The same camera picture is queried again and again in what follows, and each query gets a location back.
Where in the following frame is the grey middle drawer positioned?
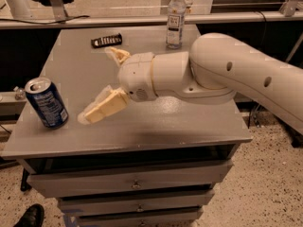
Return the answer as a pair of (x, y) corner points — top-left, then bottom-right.
(59, 189), (214, 217)

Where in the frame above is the blue pepsi can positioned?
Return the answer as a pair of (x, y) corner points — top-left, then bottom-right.
(25, 77), (68, 129)

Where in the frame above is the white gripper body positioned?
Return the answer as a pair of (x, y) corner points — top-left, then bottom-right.
(118, 52), (157, 102)

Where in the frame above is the grey drawer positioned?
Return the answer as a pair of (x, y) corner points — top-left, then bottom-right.
(27, 160), (233, 198)
(59, 189), (214, 217)
(77, 207), (203, 227)

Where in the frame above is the white pipe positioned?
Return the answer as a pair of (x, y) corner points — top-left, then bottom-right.
(5, 0), (32, 19)

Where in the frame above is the black cable on rail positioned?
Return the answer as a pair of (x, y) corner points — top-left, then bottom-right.
(0, 14), (91, 26)

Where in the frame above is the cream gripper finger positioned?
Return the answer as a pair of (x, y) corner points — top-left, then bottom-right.
(104, 46), (131, 67)
(78, 85), (130, 125)

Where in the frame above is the black shoe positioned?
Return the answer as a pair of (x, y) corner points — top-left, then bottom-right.
(13, 203), (45, 227)

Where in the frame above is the small crumpled clear object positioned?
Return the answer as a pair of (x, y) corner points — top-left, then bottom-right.
(13, 86), (26, 100)

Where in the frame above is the grey bottom drawer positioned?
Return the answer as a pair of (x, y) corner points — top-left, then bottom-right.
(77, 207), (203, 227)

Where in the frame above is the black hanging cable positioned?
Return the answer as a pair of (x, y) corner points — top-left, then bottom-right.
(246, 11), (268, 130)

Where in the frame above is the clear plastic water bottle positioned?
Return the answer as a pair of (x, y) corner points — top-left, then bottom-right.
(166, 0), (187, 49)

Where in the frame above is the grey top drawer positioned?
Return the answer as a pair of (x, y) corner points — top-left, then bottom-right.
(27, 160), (233, 198)

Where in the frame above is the grey metal rail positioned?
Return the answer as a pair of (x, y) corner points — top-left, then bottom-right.
(0, 11), (303, 29)

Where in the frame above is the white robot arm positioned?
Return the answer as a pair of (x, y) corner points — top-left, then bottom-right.
(78, 33), (303, 133)

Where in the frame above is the black snack bar wrapper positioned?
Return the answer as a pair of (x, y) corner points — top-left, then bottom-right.
(91, 33), (122, 48)

